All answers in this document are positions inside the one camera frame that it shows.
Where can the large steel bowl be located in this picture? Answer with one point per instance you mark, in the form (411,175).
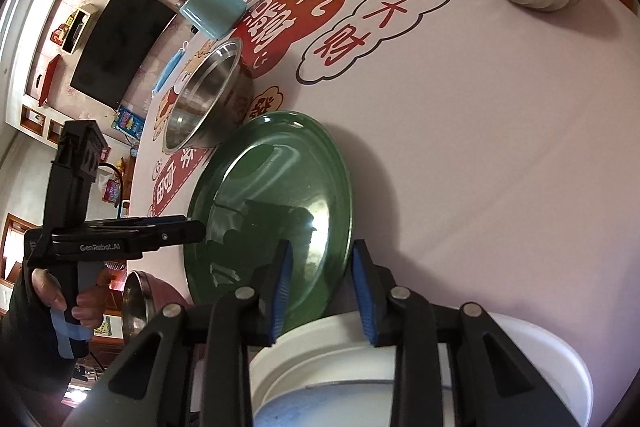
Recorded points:
(210,92)

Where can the blue face mask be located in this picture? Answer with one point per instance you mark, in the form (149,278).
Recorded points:
(170,69)

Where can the blue printed board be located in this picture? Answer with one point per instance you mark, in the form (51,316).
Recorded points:
(127,122)

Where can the teal canister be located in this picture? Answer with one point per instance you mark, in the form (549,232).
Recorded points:
(212,9)

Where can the pink-sided steel bowl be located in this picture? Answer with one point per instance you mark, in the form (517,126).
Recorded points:
(137,302)

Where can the red wall shelf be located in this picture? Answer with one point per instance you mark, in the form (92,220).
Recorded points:
(50,79)

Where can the green plate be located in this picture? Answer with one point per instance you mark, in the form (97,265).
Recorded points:
(280,167)

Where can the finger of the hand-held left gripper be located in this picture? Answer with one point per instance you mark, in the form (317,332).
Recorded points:
(160,221)
(190,233)

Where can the printed pink tablecloth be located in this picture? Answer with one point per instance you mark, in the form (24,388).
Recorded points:
(475,157)

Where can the white wall shelf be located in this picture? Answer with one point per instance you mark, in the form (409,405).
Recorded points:
(75,29)

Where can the person's left hand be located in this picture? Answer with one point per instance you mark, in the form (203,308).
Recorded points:
(90,302)

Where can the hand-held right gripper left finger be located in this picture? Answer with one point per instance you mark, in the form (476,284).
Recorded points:
(282,292)

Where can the red tissue box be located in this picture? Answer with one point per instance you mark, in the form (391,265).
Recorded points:
(111,191)

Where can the person's left forearm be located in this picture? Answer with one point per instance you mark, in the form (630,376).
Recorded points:
(25,347)

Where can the white plate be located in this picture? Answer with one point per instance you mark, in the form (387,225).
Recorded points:
(545,357)

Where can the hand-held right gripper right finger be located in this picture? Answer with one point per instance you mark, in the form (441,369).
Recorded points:
(362,297)

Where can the black television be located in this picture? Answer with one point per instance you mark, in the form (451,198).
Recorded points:
(120,47)

